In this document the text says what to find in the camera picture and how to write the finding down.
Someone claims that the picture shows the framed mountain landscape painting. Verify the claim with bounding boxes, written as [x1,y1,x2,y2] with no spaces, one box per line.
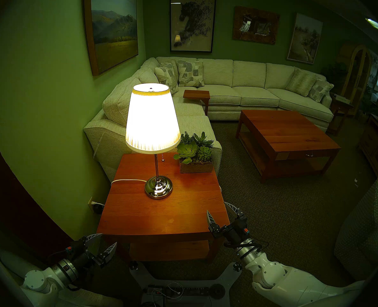
[82,0,139,77]

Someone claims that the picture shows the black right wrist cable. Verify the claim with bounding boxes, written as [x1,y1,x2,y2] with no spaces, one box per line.
[223,239,270,256]

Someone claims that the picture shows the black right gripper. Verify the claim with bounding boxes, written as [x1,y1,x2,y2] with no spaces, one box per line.
[207,201,251,245]

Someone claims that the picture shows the square wooden side table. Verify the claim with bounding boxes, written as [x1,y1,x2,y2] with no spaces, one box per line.
[96,152,230,265]

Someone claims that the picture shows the large wooden coffee table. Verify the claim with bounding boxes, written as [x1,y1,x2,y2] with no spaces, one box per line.
[235,109,341,183]

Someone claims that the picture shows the small wooden sofa table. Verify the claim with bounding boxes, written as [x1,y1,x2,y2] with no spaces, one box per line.
[183,90,211,116]

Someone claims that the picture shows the rustic wood framed mirror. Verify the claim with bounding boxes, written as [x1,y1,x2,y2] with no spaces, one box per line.
[232,6,280,45]

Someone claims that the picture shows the dotted fabric armchair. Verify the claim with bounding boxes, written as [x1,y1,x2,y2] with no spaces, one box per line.
[333,161,378,282]

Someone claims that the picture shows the grey patchwork throw pillow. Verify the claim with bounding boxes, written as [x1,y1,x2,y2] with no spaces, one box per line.
[177,60,205,87]
[308,79,334,103]
[154,63,179,95]

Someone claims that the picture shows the arched wooden display cabinet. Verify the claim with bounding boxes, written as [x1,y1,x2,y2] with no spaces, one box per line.
[337,43,372,115]

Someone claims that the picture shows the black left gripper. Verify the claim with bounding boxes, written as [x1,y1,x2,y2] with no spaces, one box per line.
[65,233,118,268]

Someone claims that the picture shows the dark wooden end table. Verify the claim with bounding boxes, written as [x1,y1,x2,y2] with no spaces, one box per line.
[328,94,355,137]

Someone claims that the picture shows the table lamp with white shade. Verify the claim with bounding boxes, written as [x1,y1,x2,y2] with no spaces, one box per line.
[125,83,181,200]

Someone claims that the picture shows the dark wooden dresser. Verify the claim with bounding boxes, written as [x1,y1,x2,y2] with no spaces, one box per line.
[357,114,378,177]

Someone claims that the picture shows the striped beige throw pillow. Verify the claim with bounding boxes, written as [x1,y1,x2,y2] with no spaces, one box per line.
[285,68,318,98]
[160,59,180,83]

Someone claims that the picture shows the framed tree painting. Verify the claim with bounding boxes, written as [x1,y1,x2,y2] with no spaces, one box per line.
[286,12,324,65]

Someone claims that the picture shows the black framed horse picture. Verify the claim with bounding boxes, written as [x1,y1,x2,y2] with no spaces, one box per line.
[169,0,217,53]

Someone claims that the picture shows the beige sectional sofa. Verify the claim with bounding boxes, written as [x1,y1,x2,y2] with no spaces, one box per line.
[83,56,334,182]

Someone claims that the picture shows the power strip on robot base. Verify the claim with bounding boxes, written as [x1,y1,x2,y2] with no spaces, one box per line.
[147,285,210,297]

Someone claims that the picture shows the white lamp power cord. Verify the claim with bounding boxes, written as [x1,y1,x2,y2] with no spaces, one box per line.
[111,178,147,187]

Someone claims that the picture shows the succulent plants in box planter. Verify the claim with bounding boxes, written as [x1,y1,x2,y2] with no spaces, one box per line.
[173,131,215,174]

